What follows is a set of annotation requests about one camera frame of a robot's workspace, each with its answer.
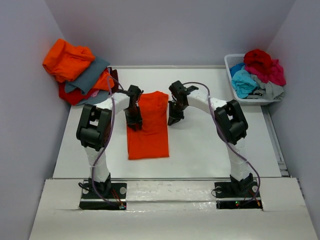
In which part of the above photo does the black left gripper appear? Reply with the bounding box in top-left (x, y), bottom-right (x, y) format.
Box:
top-left (123, 105), bottom-right (143, 131)

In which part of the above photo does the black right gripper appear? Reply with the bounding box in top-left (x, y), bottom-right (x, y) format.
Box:
top-left (167, 100), bottom-right (188, 126)

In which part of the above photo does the orange t shirt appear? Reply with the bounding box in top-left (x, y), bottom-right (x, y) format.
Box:
top-left (127, 91), bottom-right (170, 161)

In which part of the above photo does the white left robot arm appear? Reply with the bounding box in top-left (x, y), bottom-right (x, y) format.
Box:
top-left (76, 85), bottom-right (143, 199)

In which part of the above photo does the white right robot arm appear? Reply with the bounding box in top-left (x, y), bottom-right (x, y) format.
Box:
top-left (167, 80), bottom-right (254, 199)

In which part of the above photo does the pink folded shirt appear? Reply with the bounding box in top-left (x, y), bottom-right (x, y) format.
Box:
top-left (90, 89), bottom-right (100, 98)

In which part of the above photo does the dark maroon folded shirt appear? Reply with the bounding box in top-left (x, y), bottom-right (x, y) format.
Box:
top-left (108, 67), bottom-right (119, 93)

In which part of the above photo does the grey-blue folded shirt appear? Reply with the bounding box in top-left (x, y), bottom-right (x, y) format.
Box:
top-left (64, 56), bottom-right (110, 95)

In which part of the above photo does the white plastic laundry basket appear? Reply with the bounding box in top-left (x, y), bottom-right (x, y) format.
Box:
top-left (224, 53), bottom-right (281, 106)

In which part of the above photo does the red folded shirt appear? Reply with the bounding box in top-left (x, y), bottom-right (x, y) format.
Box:
top-left (58, 72), bottom-right (115, 106)

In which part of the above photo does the teal shirt in basket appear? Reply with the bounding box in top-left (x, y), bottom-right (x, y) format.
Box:
top-left (229, 62), bottom-right (258, 99)

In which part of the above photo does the orange folded shirt on pile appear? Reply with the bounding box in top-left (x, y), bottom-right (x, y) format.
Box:
top-left (42, 38), bottom-right (96, 83)

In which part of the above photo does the red shirt in basket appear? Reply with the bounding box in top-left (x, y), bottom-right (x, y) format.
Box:
top-left (243, 49), bottom-right (273, 74)

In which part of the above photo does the grey shirt in basket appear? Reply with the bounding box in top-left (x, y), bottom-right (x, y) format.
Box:
top-left (250, 74), bottom-right (285, 100)

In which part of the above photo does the magenta shirt in basket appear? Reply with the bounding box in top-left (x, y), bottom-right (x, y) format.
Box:
top-left (244, 59), bottom-right (287, 86)

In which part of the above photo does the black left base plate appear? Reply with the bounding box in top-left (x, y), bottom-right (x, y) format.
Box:
top-left (78, 180), bottom-right (127, 211)

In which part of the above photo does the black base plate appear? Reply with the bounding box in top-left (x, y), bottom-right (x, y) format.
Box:
top-left (78, 180), bottom-right (127, 211)
top-left (211, 181), bottom-right (263, 210)

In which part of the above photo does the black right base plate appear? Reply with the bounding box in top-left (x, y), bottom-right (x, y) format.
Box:
top-left (211, 181), bottom-right (263, 210)

